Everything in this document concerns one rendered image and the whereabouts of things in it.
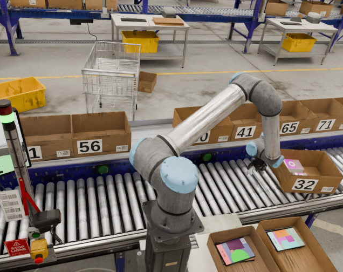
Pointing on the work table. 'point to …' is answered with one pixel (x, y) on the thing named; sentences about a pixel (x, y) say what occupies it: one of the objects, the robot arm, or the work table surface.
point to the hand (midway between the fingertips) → (252, 173)
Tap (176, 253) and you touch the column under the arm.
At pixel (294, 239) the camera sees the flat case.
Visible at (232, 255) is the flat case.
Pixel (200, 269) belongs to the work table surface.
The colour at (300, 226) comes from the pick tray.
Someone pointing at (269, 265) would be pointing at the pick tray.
